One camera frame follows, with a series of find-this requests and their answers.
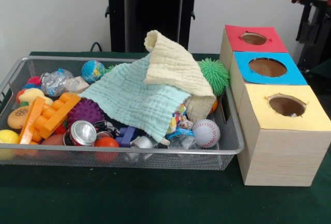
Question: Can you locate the pale yellow waffle cloth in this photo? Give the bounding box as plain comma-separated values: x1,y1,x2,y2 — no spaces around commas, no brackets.
143,28,217,124

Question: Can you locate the mint green waffle cloth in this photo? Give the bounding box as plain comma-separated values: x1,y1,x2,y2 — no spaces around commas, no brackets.
77,53,192,142

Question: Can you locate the wooden box with three holes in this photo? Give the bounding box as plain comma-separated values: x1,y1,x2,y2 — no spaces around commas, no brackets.
219,24,331,187

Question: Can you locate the shallow mesh bin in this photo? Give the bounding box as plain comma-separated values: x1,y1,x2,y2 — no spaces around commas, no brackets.
0,55,245,171

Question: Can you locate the dark green table cloth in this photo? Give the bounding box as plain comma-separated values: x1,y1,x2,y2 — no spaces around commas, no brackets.
0,51,331,224
309,59,331,95

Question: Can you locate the green spiky rubber ball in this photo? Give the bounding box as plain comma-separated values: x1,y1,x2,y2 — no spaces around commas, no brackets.
198,57,230,97

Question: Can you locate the white baseball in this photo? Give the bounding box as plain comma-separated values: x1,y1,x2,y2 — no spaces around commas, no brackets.
191,119,221,149

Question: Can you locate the globe print ball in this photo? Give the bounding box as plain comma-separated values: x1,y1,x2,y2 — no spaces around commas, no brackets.
81,60,107,84

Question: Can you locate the red ball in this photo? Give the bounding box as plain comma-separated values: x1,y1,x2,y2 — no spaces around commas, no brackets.
93,136,120,164

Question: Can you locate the purple spiky ball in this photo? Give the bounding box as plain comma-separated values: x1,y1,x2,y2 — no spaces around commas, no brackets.
67,98,106,126

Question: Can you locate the crushed soda can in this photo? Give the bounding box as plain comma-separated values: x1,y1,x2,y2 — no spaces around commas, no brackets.
63,120,98,147

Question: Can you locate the orange plastic block toy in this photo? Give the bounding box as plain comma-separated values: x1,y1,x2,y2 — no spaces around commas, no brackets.
18,92,82,144

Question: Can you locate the yellow ball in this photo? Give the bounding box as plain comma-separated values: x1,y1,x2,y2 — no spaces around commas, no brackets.
0,129,20,160

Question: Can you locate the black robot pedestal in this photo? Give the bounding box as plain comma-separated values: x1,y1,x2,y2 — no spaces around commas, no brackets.
99,0,209,53

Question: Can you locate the black looped cable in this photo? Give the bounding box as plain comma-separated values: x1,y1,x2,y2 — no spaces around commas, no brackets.
89,41,104,53

